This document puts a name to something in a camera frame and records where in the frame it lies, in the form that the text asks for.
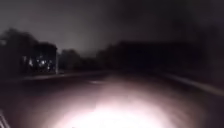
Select long dark tree line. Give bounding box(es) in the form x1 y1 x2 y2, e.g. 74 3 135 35
96 39 224 82

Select pale kerb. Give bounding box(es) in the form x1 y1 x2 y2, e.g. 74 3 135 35
159 72 224 98

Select dark trees beside building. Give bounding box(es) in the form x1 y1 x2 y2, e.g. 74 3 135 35
0 28 40 80

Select row of dark trees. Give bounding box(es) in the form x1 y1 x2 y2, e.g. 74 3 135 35
58 49 109 72

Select thin pole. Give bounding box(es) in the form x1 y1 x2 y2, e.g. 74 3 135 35
54 49 60 75

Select building with lit windows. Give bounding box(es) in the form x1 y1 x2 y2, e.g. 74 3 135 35
21 41 59 75

